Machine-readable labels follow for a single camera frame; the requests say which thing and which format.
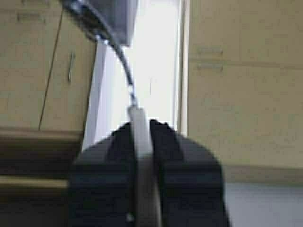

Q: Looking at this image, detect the tall wooden cabinet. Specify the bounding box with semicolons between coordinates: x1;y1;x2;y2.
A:
182;0;303;185

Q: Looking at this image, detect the wooden base cabinet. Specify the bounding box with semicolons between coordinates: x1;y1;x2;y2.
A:
0;0;96;133

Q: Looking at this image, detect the white frying pan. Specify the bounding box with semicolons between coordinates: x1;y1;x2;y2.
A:
62;0;162;227

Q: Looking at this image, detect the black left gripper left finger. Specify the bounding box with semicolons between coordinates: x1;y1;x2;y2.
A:
68;123;137;227

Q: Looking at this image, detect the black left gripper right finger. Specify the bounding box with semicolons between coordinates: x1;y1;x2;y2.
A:
150;119;231;227

